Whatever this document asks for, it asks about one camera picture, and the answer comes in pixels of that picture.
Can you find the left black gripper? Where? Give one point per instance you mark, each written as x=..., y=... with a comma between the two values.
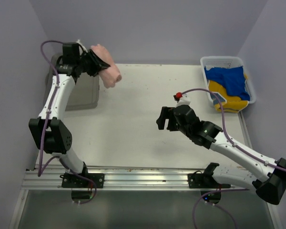
x=98, y=64

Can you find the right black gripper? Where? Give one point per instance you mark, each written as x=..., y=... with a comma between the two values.
x=166, y=113

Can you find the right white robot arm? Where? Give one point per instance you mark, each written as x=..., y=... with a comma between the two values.
x=263, y=175

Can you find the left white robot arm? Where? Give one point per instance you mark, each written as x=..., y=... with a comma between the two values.
x=49, y=133

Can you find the grey transparent plastic bin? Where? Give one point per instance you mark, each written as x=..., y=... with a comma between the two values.
x=85, y=94

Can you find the yellow towel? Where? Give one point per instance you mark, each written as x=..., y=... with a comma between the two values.
x=232, y=104

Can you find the blue towel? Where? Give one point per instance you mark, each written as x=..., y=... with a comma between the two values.
x=231, y=79

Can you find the white plastic basket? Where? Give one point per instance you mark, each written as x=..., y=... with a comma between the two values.
x=228, y=62

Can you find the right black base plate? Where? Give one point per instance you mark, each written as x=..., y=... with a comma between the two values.
x=204, y=180

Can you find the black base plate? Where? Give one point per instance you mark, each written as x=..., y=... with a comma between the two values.
x=204, y=180
x=72, y=181

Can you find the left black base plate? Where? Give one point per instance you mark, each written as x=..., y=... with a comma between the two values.
x=72, y=181

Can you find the aluminium mounting rail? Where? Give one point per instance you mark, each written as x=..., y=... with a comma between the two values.
x=119, y=178

